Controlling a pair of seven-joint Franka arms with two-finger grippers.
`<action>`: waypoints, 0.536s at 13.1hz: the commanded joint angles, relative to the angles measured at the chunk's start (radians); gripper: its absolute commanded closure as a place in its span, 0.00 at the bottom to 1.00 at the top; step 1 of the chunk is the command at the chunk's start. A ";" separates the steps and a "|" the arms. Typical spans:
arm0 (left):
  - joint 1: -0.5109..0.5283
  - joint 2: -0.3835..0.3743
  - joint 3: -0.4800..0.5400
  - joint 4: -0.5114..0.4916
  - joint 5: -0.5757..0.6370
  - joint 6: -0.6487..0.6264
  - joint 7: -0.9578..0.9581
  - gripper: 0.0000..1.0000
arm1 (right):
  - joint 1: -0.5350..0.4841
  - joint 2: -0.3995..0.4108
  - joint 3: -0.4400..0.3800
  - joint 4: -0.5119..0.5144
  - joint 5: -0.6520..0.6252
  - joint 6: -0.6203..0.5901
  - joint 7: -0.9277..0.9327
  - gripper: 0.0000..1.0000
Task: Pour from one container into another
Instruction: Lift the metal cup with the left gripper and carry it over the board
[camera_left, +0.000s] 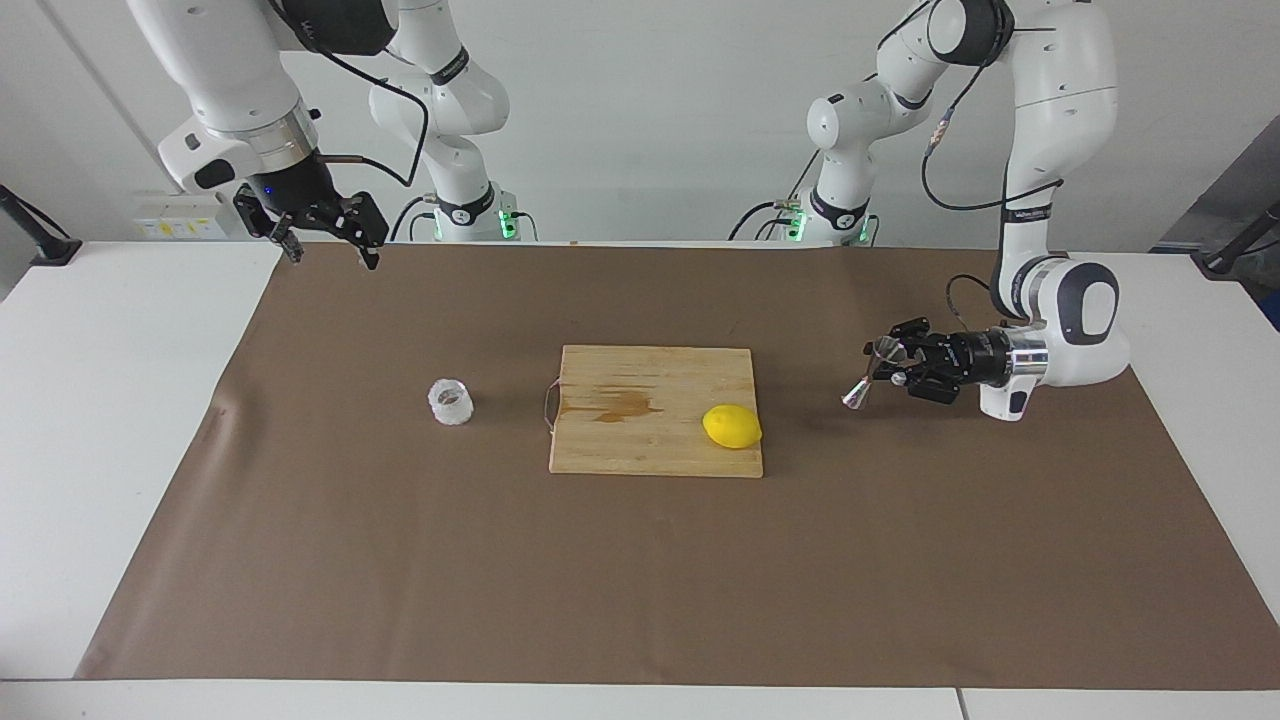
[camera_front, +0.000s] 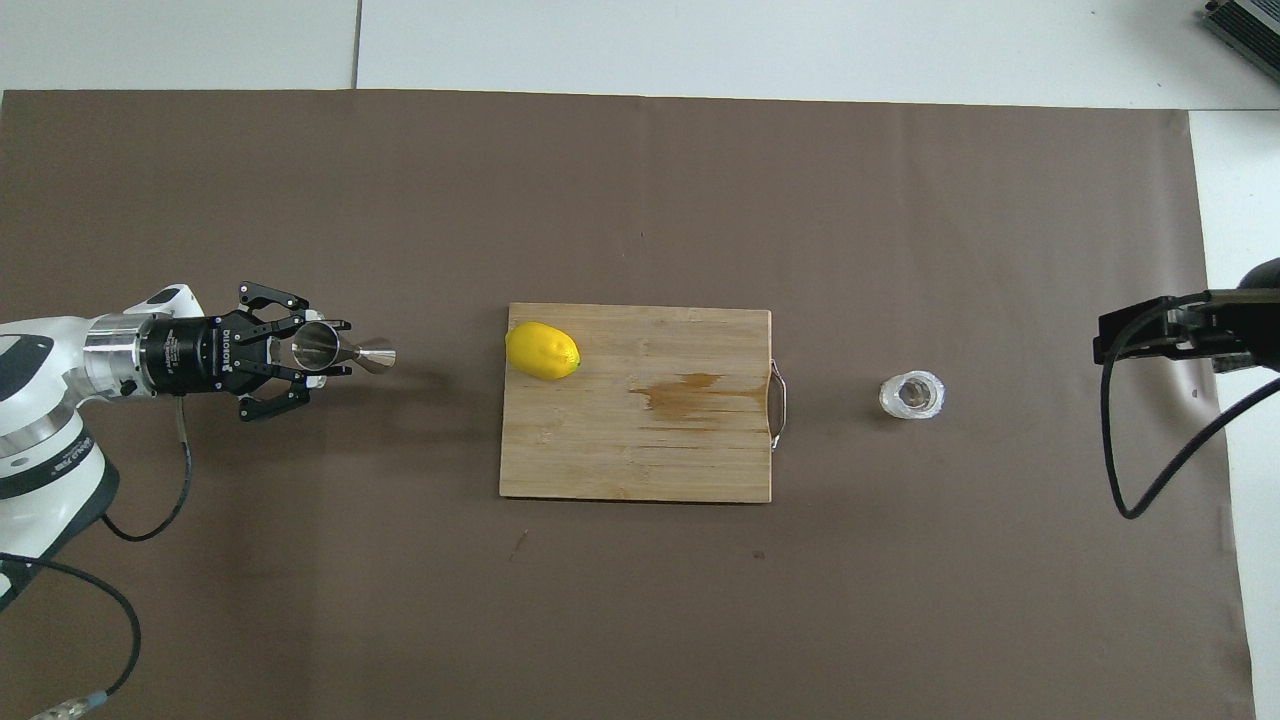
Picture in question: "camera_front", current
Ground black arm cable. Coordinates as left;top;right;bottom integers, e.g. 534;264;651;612
0;395;196;720
1100;298;1280;519

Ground grey ribbed metal device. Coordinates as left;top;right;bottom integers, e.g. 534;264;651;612
1203;0;1280;71

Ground brown paper table mat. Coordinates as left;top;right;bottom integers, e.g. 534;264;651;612
0;88;1256;720

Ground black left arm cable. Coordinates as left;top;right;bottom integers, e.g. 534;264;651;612
0;395;196;720

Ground wooden cutting board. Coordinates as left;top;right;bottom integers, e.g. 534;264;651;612
498;303;789;504

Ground steel double jigger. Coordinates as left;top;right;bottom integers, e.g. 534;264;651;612
290;320;398;376

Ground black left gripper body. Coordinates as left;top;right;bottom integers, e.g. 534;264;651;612
140;312;273;396

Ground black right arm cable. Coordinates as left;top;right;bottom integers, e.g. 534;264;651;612
1100;298;1280;519

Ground yellow lemon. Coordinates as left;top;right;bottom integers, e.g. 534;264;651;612
505;321;582;382

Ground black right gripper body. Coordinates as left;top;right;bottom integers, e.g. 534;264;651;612
1185;258;1280;373

